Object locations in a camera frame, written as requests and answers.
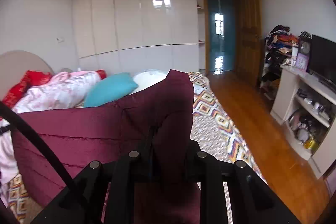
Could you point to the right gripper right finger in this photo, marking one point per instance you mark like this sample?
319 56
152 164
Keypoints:
234 186

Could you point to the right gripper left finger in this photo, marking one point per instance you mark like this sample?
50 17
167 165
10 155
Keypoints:
101 193

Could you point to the maroon quilted puffer jacket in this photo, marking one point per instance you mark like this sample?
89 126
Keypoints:
52 147

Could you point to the cluttered clothes shelf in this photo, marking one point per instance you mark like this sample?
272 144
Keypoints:
278 48

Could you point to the patterned quilted bedspread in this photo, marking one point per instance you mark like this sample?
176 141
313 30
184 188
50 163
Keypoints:
212 128

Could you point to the white tv cabinet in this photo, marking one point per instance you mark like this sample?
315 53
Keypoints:
305 107

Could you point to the pink floral duvet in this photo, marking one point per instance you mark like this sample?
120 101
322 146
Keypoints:
58 94

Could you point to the teal pillow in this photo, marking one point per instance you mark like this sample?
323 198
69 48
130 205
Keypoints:
110 89

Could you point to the red cloth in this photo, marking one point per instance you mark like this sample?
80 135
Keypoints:
34 78

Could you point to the white pillow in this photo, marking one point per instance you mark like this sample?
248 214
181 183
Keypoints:
148 78

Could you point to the purple small clock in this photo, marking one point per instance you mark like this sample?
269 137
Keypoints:
302 62

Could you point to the white bed headboard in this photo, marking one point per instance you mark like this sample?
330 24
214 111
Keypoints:
14 64

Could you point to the black television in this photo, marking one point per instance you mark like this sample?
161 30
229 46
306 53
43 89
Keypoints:
322 59

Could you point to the wooden door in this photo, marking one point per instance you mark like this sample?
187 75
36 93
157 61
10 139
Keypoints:
249 47

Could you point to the white glossy wardrobe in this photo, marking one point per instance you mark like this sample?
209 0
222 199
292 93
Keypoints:
136 35

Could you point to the wall socket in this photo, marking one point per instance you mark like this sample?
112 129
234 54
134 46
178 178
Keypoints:
60 40

